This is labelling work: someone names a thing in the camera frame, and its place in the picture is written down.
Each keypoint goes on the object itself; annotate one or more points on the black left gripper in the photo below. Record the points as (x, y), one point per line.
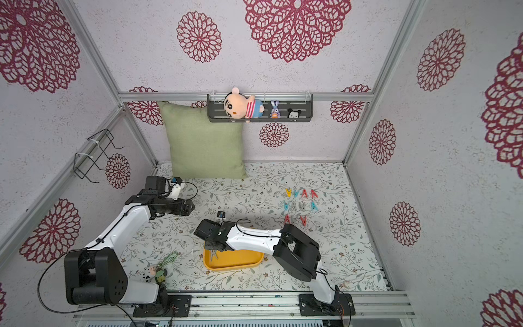
(180, 210)

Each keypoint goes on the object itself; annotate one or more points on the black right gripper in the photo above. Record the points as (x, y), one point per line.
(205, 229)

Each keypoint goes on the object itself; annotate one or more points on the yellow plastic storage box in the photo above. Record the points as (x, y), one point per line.
(232, 260)

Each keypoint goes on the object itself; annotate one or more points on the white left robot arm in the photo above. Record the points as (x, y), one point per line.
(94, 275)

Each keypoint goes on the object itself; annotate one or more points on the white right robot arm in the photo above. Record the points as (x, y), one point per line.
(297, 253)

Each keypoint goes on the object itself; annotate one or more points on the green cushion pillow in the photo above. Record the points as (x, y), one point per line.
(200, 148)

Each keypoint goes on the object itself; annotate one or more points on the cartoon boy plush doll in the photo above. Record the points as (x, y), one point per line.
(237, 106)

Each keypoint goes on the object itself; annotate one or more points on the small blue rabbit figure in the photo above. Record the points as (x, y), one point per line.
(275, 112)

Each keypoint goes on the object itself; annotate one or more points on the black white mouse figure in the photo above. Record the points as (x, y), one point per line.
(293, 114)

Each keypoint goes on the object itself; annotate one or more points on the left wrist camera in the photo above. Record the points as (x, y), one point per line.
(158, 184)

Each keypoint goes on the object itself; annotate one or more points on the plush keychain with green ring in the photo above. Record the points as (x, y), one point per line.
(158, 273)

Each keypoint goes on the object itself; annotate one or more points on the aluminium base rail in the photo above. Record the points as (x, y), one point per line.
(282, 305)

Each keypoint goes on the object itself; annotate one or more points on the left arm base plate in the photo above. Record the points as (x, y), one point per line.
(165, 306)

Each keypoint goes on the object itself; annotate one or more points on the black wire wall rack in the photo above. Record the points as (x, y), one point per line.
(85, 161)

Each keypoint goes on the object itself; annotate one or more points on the dark wall shelf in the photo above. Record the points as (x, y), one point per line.
(303, 102)

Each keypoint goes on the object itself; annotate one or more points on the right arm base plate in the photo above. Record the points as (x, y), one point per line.
(342, 305)

